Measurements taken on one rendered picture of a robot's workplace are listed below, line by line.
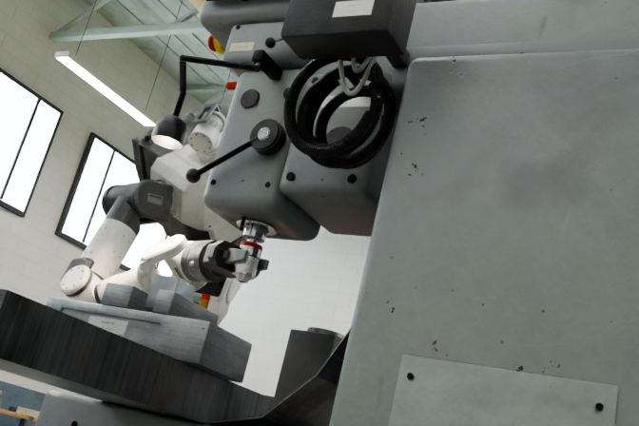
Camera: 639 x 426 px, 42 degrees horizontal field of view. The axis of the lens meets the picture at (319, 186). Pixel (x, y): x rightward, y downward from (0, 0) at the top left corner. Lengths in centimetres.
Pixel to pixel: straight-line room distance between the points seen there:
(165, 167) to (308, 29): 91
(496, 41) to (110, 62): 1093
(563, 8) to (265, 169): 62
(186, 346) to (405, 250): 38
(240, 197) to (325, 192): 20
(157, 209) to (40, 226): 934
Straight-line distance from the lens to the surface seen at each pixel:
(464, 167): 132
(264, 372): 1230
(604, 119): 130
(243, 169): 167
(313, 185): 155
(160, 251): 186
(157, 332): 143
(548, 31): 155
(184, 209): 217
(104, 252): 205
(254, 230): 170
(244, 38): 182
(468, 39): 159
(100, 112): 1213
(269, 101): 172
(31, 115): 1118
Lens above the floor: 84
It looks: 19 degrees up
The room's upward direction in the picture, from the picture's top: 14 degrees clockwise
